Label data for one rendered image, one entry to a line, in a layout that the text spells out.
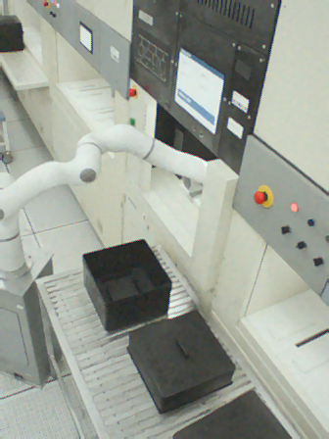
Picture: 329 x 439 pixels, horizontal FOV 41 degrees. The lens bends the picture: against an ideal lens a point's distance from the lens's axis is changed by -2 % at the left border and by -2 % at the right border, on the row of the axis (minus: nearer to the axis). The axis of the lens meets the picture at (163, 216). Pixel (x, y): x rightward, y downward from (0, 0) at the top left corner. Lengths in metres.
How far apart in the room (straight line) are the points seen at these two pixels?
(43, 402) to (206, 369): 1.14
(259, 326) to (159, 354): 0.40
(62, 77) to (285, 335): 2.53
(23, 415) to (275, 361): 1.36
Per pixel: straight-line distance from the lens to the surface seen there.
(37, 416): 2.46
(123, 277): 1.93
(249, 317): 1.73
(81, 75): 3.54
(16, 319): 2.09
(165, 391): 1.52
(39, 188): 1.70
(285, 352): 1.68
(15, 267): 1.98
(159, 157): 1.63
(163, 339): 1.62
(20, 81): 3.69
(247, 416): 1.35
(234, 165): 1.47
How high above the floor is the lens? 2.18
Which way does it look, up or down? 39 degrees down
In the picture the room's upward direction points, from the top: 6 degrees clockwise
